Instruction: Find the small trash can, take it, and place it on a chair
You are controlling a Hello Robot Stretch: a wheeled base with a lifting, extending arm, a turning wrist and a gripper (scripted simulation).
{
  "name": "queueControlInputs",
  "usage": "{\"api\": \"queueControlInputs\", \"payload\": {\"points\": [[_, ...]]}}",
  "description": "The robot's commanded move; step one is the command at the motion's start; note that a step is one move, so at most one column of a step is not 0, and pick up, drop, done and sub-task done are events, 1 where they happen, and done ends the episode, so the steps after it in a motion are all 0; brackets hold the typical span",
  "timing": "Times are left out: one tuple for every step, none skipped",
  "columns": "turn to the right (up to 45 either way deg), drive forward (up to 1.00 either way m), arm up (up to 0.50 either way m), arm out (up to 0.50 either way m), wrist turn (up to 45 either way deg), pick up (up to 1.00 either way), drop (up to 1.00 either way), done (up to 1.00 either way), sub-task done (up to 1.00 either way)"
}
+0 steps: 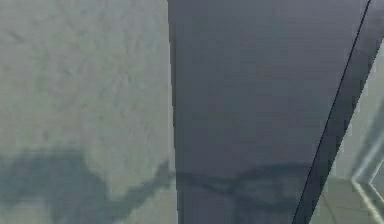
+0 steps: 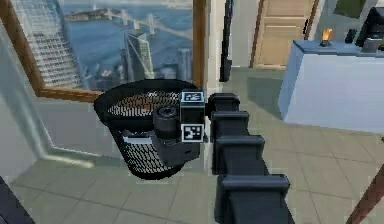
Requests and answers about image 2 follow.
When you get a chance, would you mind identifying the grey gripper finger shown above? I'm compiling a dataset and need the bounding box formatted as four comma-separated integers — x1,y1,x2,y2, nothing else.
121,130,154,146

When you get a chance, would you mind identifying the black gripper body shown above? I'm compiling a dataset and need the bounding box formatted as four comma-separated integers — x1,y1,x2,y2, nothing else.
151,105,202,168

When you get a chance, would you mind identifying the black mesh trash can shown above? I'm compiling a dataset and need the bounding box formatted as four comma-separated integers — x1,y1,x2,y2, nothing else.
93,79,203,182

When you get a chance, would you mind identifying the wood framed city picture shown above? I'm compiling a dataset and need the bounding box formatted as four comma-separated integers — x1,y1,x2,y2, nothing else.
0,0,208,104

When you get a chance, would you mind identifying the dark grey furniture corner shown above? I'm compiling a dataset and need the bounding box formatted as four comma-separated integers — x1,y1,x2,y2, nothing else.
0,175,36,224

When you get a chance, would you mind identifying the light wooden room door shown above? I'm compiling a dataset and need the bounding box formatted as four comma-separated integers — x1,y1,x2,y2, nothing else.
249,0,320,70

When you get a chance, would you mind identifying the pale blue cabinet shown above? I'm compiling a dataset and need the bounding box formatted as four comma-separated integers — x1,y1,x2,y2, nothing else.
277,39,384,134

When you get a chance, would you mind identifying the small black remote control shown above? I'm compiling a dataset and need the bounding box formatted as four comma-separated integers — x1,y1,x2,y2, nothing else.
344,28,358,44

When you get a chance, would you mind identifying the brown wooden furniture edge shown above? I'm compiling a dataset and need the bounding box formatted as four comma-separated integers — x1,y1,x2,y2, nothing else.
345,163,384,224

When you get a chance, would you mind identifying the black television set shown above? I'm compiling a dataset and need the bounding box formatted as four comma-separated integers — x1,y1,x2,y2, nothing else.
355,6,384,54

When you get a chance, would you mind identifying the black floor lamp post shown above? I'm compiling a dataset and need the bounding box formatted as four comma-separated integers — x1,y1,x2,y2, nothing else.
219,0,235,83

